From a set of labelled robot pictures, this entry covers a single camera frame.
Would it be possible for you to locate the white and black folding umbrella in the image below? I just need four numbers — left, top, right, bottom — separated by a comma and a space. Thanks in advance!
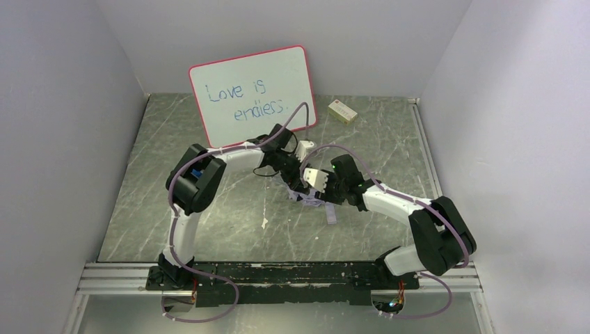
272, 177, 337, 225

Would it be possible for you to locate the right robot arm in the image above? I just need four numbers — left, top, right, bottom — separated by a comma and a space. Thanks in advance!
303, 154, 477, 276

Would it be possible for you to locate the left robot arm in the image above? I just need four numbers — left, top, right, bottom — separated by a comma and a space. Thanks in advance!
158, 124, 315, 285

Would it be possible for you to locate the small cream cardboard box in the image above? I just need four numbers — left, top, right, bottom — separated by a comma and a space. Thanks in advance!
328, 100, 358, 125

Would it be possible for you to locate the red framed whiteboard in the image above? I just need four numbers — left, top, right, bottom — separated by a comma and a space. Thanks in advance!
188, 45, 318, 148

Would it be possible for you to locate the blue and black stapler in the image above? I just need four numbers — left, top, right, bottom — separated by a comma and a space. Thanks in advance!
186, 168, 202, 184

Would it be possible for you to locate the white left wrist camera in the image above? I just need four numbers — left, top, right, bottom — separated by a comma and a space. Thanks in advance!
294, 140, 316, 162

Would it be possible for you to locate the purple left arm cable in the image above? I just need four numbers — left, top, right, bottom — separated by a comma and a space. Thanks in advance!
161, 102, 310, 324

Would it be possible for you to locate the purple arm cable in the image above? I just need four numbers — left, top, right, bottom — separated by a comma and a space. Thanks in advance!
298, 144, 471, 320
161, 102, 310, 324

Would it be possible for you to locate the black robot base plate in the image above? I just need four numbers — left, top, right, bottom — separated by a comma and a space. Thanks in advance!
145, 261, 420, 308

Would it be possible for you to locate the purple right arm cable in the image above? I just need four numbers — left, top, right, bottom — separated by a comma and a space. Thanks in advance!
298, 144, 471, 320

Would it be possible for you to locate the aluminium frame rail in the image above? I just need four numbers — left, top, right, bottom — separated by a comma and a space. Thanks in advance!
66, 94, 493, 333

